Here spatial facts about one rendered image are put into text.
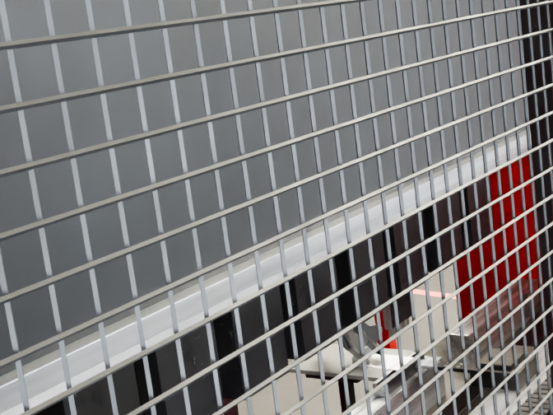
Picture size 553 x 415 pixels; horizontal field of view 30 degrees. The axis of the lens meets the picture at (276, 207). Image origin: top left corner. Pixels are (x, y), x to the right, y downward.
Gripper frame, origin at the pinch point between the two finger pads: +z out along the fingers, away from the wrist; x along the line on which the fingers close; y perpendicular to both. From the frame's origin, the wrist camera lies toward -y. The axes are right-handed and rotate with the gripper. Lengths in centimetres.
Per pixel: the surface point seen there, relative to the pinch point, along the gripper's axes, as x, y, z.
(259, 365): -59, 23, -8
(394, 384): -8.0, 6.0, 8.5
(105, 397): -97, 29, -15
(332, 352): 3.4, -10.1, -7.2
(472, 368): -4.4, 21.9, 16.7
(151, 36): -96, 75, -42
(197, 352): -75, 28, -14
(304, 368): -8.2, -10.7, -7.7
